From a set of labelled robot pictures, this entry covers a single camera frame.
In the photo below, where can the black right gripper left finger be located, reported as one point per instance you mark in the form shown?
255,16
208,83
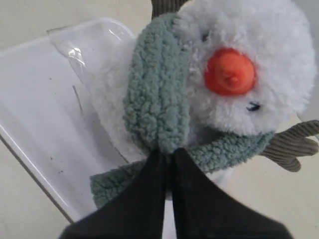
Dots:
136,213

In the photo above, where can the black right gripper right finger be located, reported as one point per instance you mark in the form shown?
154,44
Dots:
203,211

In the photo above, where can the white plastic tray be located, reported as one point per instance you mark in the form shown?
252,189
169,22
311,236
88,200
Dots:
46,114

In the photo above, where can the green knitted scarf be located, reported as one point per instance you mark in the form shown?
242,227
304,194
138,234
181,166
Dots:
141,103

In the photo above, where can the white plush snowman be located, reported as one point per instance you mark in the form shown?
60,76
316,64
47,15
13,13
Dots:
251,66

